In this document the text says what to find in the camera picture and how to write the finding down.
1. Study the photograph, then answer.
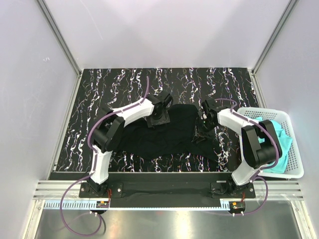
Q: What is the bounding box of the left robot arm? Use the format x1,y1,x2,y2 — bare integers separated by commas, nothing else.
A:
87,93,173,193

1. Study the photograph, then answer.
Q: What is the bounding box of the connector board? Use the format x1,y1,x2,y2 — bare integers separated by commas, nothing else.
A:
230,201,246,210
96,201,110,209

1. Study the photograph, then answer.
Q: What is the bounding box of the purple cable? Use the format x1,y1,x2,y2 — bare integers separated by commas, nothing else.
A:
214,98,280,216
58,76,152,236

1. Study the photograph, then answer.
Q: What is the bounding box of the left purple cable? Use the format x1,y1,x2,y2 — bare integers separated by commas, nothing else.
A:
58,76,152,236

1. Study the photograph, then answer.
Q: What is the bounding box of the black marbled table mat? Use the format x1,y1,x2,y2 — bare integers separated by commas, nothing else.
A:
54,67,258,173

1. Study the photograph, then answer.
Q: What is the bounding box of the black t shirt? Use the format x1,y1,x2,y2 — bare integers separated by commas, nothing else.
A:
114,104,218,166

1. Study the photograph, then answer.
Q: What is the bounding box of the right aluminium frame post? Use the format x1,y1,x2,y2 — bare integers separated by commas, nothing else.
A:
251,0,299,76

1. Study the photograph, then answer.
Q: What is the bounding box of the aluminium frame post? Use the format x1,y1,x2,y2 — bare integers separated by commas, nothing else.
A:
35,0,82,77
251,0,299,76

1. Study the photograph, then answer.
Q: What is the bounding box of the white slotted cable duct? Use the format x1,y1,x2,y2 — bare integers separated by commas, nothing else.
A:
44,199,230,211

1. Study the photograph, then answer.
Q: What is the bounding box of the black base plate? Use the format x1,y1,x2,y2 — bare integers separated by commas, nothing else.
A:
79,172,256,205

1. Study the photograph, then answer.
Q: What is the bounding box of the left aluminium frame post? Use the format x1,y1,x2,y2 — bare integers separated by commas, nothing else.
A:
35,0,82,77

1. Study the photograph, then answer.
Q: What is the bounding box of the right connector board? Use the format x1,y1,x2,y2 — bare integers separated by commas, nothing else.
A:
230,201,246,210

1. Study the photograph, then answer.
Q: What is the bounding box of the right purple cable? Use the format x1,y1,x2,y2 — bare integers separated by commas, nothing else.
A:
214,98,280,216

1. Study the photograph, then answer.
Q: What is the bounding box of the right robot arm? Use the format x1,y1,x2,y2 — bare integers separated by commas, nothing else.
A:
195,99,283,197

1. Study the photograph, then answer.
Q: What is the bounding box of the white plastic laundry basket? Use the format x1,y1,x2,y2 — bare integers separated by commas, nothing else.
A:
238,107,304,179

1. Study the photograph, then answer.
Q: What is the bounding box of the left connector board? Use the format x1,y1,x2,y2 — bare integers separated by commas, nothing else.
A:
96,201,110,209

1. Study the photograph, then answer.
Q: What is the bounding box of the teal t shirt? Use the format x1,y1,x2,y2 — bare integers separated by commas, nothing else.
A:
254,116,294,174

